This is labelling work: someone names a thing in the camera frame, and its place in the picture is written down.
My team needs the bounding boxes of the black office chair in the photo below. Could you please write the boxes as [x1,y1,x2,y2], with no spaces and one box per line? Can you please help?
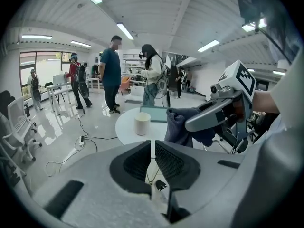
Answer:
[0,90,38,133]

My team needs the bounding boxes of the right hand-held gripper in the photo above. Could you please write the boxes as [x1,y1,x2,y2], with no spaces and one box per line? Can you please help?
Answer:
[185,60,257,154]

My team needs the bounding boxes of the person's right forearm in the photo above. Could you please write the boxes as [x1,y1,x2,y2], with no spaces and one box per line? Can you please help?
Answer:
[252,90,287,114]

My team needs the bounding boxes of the green tray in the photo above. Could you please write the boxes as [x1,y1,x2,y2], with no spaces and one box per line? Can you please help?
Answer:
[139,105,169,123]

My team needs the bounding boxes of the white cable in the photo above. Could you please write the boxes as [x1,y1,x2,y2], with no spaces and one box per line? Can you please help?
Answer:
[45,141,84,177]

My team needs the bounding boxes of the cream cup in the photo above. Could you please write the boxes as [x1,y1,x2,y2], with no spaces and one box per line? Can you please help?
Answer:
[134,112,152,136]

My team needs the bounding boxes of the grey backpack rig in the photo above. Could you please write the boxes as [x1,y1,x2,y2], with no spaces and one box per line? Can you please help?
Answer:
[156,77,171,108]
[75,64,90,99]

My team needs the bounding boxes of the person's striped light shirt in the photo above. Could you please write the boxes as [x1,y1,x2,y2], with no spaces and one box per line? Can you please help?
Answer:
[230,48,304,228]

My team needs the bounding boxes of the orange chair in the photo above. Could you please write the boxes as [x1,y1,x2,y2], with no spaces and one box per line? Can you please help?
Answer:
[118,76,131,96]

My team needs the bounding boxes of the white wall shelves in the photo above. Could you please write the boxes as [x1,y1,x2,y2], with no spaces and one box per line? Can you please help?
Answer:
[122,53,147,85]

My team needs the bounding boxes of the person's black shoe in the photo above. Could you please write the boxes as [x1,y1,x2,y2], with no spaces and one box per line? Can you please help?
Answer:
[155,180,168,191]

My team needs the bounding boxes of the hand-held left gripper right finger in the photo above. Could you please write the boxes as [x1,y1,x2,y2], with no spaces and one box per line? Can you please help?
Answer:
[154,140,246,223]

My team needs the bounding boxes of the dark blue cloth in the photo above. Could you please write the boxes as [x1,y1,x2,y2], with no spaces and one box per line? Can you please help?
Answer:
[164,107,216,148]

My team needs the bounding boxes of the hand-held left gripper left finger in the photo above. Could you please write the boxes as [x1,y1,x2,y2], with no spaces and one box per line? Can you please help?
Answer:
[33,140,152,228]

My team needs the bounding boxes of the large window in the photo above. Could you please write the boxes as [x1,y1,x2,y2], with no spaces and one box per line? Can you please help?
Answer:
[19,51,72,97]

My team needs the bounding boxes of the white office chair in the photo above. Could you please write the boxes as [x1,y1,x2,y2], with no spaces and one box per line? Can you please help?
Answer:
[2,96,43,163]

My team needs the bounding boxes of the black power cable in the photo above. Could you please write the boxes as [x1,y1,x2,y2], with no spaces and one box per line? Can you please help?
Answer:
[85,139,98,153]
[75,114,90,137]
[84,135,118,140]

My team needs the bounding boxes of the black head-worn camera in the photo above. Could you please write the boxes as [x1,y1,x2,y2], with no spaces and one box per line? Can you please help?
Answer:
[236,0,262,30]

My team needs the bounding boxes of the white desk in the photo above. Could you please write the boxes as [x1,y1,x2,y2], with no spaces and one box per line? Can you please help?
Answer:
[46,82,72,115]

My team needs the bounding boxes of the round white table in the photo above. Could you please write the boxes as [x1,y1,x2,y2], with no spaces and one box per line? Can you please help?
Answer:
[115,107,228,152]

